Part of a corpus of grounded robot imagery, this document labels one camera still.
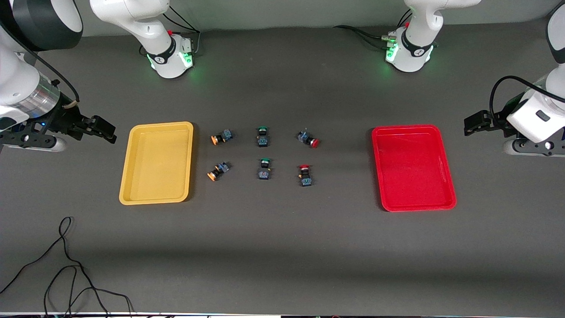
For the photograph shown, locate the yellow plastic tray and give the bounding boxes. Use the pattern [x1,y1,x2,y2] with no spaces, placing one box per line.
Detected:
[119,121,195,206]

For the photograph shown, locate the black left arm base cables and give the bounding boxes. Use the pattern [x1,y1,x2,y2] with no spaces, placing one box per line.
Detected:
[333,9,413,51]

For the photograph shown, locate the red push button blue body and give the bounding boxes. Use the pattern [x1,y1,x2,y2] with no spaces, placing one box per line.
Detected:
[297,130,320,148]

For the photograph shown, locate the black right arm base cables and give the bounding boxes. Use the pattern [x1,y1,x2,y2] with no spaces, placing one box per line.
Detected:
[140,4,201,58]

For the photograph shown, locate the thin black loose cable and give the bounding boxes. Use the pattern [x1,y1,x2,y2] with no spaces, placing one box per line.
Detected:
[0,216,133,318]

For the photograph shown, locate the dark grey table cloth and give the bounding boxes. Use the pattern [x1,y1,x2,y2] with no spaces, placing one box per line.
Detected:
[0,18,565,316]

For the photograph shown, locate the red plastic tray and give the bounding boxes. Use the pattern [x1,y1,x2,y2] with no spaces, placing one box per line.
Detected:
[371,124,457,212]

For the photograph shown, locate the black arm base cables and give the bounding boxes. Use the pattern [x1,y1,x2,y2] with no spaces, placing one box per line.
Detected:
[333,9,413,51]
[140,4,201,58]

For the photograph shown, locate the orange push button switch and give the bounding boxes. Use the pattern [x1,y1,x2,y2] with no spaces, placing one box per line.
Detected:
[207,162,232,182]
[211,129,234,146]

